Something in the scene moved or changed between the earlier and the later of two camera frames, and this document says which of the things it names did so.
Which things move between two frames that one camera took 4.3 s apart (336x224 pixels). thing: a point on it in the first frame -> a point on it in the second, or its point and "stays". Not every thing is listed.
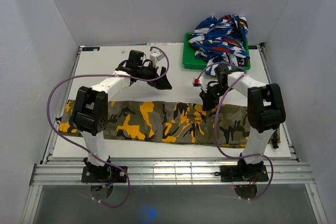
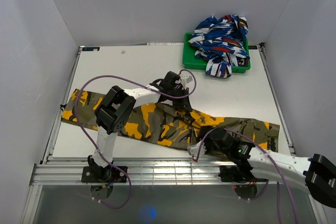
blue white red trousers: (221, 41) stays
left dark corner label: (90, 48) stays
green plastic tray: (190, 62) stays
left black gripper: (161, 83) -> (184, 104)
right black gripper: (208, 103) -> (206, 139)
